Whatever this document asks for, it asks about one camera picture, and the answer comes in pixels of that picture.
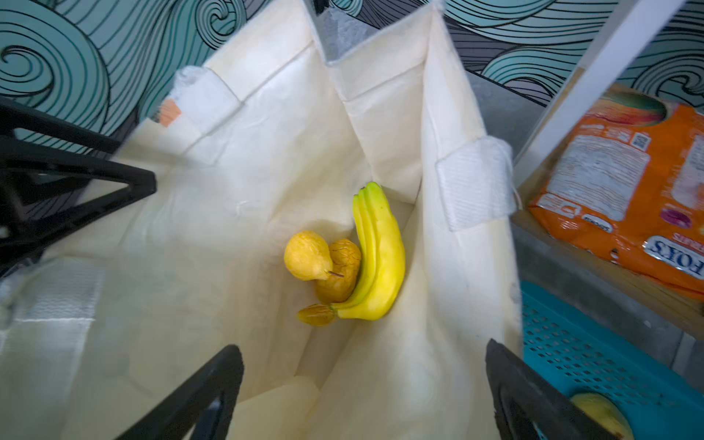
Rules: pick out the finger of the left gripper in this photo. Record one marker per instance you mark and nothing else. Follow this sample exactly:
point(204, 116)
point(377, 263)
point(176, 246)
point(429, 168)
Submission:
point(57, 178)

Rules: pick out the orange Fox's candy bag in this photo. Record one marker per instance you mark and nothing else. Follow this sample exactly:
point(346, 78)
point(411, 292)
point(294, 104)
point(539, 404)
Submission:
point(628, 188)

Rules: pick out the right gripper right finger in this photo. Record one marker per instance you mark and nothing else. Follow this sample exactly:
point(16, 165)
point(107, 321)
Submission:
point(526, 406)

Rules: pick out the large yellow banana bunch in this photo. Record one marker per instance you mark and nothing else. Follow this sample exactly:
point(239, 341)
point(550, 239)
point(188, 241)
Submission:
point(382, 268)

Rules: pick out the wrinkled yellow fruit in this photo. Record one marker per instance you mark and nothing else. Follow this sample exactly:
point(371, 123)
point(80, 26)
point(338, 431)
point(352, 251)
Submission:
point(346, 257)

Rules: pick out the cream canvas grocery bag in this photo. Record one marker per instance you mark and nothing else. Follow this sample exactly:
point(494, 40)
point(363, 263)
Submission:
point(255, 131)

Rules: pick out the white wooden two-tier shelf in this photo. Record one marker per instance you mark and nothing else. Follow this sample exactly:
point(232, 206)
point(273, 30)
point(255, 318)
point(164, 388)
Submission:
point(655, 48)

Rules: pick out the teal plastic fruit basket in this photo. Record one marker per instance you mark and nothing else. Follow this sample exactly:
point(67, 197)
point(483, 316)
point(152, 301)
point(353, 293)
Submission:
point(575, 355)

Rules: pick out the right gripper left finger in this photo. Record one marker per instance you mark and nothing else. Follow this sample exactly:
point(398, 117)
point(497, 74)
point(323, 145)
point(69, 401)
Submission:
point(202, 407)

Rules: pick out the small yellow pear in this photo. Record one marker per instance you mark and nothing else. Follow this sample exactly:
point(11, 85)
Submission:
point(307, 257)

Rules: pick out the yellow lemon top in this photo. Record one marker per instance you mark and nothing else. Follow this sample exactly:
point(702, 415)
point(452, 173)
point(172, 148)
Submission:
point(605, 413)

